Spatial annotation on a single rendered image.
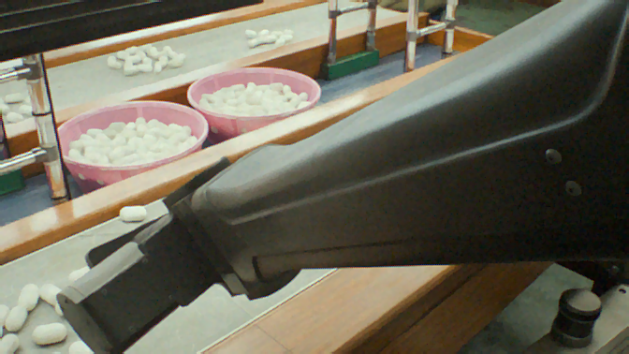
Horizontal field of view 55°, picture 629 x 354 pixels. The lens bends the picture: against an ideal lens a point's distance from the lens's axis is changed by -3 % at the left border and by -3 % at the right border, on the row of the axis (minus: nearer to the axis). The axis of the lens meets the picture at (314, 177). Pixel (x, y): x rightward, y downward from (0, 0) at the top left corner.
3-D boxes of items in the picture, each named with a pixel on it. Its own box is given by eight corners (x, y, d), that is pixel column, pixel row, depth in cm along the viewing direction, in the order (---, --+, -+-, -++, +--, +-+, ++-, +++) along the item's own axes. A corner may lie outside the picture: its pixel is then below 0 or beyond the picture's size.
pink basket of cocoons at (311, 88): (345, 134, 130) (347, 91, 125) (246, 176, 113) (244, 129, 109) (262, 97, 146) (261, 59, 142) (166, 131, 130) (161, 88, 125)
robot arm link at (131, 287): (314, 261, 39) (235, 149, 38) (176, 388, 32) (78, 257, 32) (232, 285, 49) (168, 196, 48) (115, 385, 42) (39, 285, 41)
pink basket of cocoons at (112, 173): (238, 161, 119) (236, 115, 114) (153, 233, 97) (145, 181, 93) (126, 135, 128) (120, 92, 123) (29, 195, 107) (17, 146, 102)
